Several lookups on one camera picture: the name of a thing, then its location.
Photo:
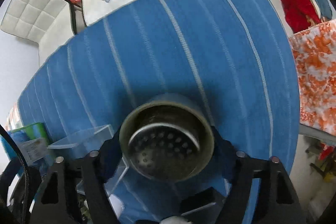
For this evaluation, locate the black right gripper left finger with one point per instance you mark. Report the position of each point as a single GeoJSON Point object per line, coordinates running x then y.
{"type": "Point", "coordinates": [56, 201]}

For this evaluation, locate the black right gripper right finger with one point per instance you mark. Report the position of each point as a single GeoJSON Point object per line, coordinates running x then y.
{"type": "Point", "coordinates": [276, 202]}

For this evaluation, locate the clear acrylic box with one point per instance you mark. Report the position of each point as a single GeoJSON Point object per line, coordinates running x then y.
{"type": "Point", "coordinates": [79, 144]}

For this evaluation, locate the blue cardboard box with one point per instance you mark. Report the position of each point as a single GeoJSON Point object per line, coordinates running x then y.
{"type": "Point", "coordinates": [33, 142]}

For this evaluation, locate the blue striped tablecloth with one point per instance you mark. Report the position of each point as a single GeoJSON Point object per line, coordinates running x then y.
{"type": "Point", "coordinates": [230, 57]}

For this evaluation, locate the orange white floral blanket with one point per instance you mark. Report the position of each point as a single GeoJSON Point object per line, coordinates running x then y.
{"type": "Point", "coordinates": [314, 55]}

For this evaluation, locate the white padded chair left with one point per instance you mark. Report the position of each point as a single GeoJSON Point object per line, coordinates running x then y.
{"type": "Point", "coordinates": [49, 23]}

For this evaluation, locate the red cloth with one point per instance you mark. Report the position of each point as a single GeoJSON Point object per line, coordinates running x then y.
{"type": "Point", "coordinates": [300, 14]}

